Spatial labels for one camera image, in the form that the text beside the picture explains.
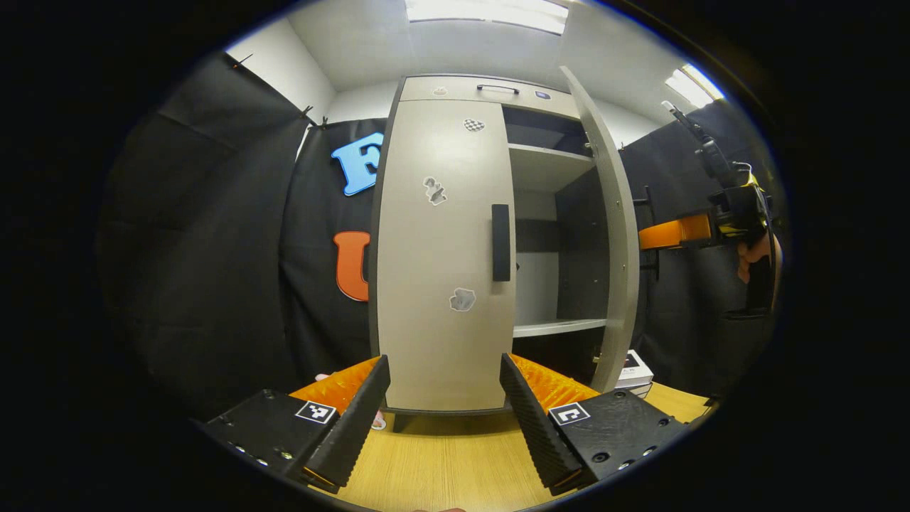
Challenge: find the large ceiling light panel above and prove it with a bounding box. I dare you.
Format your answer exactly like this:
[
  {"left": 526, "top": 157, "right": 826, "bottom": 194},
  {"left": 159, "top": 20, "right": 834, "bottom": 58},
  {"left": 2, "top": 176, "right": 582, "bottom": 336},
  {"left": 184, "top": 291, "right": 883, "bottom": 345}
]
[{"left": 405, "top": 0, "right": 570, "bottom": 36}]

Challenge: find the grey cabinet drawer front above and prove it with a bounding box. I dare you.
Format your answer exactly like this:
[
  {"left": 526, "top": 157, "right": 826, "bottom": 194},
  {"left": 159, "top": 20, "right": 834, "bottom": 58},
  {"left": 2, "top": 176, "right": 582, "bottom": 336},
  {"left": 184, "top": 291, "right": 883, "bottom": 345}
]
[{"left": 400, "top": 75, "right": 581, "bottom": 120}]

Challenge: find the small ceiling light panel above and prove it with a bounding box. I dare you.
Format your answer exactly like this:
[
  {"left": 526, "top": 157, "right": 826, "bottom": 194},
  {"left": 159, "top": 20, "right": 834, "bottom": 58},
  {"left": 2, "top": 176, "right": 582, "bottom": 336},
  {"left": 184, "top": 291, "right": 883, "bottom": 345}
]
[{"left": 665, "top": 63, "right": 727, "bottom": 109}]

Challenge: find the grey double-door shoe cabinet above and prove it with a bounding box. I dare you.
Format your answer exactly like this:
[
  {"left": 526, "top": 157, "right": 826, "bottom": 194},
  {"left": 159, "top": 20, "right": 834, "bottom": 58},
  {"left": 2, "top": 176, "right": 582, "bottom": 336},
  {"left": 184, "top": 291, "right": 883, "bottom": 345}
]
[{"left": 366, "top": 73, "right": 621, "bottom": 433}]

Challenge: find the grey cabinet shelf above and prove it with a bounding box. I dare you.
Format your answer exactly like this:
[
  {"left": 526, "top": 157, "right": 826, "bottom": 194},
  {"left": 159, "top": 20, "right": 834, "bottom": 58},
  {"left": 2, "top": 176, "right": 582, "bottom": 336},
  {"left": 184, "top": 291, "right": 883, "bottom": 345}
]
[
  {"left": 508, "top": 144, "right": 595, "bottom": 194},
  {"left": 513, "top": 318, "right": 609, "bottom": 339}
]

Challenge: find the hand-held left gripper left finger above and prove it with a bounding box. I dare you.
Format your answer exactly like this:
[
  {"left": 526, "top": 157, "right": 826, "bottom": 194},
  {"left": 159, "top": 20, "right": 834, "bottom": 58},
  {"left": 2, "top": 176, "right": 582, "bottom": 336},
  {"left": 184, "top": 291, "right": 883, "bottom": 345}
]
[{"left": 192, "top": 355, "right": 391, "bottom": 493}]

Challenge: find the grey shoe cabinet door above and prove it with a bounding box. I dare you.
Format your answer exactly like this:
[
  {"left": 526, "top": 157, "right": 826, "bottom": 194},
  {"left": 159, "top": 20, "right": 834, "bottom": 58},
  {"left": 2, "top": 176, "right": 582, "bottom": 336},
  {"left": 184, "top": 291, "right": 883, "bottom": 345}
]
[
  {"left": 375, "top": 98, "right": 517, "bottom": 413},
  {"left": 558, "top": 65, "right": 641, "bottom": 394}
]

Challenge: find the black backdrop cloth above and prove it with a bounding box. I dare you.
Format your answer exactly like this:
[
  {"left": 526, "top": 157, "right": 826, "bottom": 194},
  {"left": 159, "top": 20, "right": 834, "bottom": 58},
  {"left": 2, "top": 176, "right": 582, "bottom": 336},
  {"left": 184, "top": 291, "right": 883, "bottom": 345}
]
[{"left": 100, "top": 53, "right": 783, "bottom": 420}]

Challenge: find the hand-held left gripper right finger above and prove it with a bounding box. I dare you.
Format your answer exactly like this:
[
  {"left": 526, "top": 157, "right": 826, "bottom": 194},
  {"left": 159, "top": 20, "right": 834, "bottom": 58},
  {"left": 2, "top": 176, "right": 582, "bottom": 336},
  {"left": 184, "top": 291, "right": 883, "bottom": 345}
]
[{"left": 499, "top": 353, "right": 703, "bottom": 497}]

